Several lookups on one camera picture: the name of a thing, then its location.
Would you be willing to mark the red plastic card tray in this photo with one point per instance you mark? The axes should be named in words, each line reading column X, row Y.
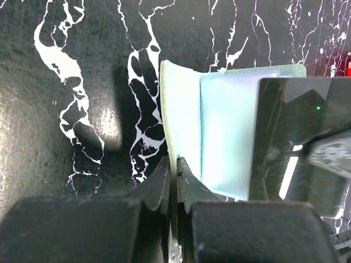
column 344, row 69

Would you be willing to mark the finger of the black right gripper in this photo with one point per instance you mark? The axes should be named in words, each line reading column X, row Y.
column 332, row 154

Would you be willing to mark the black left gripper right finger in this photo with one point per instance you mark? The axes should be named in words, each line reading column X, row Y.
column 212, row 230

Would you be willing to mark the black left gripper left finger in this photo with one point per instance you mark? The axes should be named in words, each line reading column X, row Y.
column 103, row 228

